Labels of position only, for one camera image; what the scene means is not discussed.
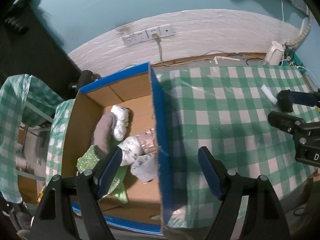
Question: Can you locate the green knitted scrub cloth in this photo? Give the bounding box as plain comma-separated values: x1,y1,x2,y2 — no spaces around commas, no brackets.
76,145,128,204

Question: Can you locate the black knitted sock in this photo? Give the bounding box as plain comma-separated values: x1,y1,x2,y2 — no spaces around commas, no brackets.
277,89,293,113

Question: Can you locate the grey cloth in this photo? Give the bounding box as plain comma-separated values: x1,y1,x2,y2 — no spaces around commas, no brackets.
130,153,158,184

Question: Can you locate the white foam stick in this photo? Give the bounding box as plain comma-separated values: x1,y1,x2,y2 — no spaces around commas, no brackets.
261,85,278,105

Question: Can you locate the pink white patterned cloth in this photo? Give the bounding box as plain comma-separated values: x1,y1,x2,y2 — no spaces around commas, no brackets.
118,128,157,166

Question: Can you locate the grey beige sock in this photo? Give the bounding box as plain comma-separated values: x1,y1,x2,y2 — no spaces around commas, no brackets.
92,112,116,159

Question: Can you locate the white fluffy cloth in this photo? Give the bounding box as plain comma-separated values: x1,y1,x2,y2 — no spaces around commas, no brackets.
111,105,130,141

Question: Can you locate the green white checkered tablecloth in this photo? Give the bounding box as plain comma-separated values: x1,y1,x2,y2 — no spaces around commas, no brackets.
156,65,315,229

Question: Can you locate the blue cardboard box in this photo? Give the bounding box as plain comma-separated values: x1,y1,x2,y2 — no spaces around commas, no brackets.
60,61,176,235

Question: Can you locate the checkered cloth covered shelf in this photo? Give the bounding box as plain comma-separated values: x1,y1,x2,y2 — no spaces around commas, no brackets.
0,74,75,204

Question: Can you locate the braided beige hose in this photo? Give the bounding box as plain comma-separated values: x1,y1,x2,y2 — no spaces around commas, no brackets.
285,12,314,48

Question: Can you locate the grey plug cable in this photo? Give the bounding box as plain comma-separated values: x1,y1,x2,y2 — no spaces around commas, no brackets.
152,33,181,67

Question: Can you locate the white wall socket strip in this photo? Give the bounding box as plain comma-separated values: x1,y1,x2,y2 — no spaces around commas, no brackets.
122,24,175,47

